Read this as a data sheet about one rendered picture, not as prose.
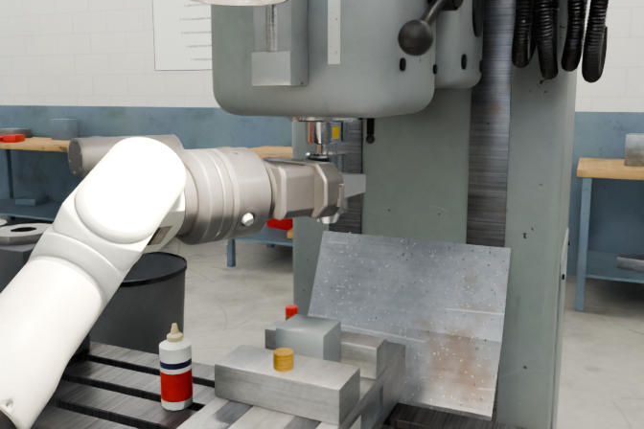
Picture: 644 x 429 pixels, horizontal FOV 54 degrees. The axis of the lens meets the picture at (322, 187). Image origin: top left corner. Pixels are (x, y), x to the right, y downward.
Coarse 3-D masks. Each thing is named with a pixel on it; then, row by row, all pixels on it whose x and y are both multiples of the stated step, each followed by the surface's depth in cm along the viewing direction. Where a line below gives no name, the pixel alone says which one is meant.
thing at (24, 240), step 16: (0, 224) 97; (32, 224) 97; (48, 224) 97; (0, 240) 89; (16, 240) 89; (32, 240) 90; (0, 256) 88; (16, 256) 86; (0, 272) 88; (16, 272) 87; (0, 288) 89
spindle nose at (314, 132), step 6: (306, 126) 68; (312, 126) 67; (318, 126) 66; (324, 126) 66; (330, 126) 66; (336, 126) 66; (342, 126) 67; (348, 126) 68; (306, 132) 68; (312, 132) 67; (318, 132) 66; (324, 132) 66; (330, 132) 66; (342, 132) 67; (348, 132) 68; (306, 138) 68; (312, 138) 67; (318, 138) 66; (324, 138) 66; (330, 138) 66; (342, 138) 67; (348, 138) 68; (324, 144) 66; (330, 144) 66
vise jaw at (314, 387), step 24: (240, 360) 69; (264, 360) 69; (312, 360) 69; (216, 384) 69; (240, 384) 67; (264, 384) 66; (288, 384) 65; (312, 384) 64; (336, 384) 63; (288, 408) 65; (312, 408) 64; (336, 408) 63
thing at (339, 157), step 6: (306, 156) 68; (312, 156) 67; (318, 156) 67; (324, 156) 67; (330, 156) 67; (336, 156) 67; (342, 156) 67; (330, 162) 67; (336, 162) 67; (342, 162) 67
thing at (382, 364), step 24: (264, 336) 79; (360, 336) 76; (360, 360) 74; (384, 360) 76; (360, 384) 72; (384, 384) 76; (216, 408) 67; (240, 408) 67; (264, 408) 67; (360, 408) 69; (384, 408) 77
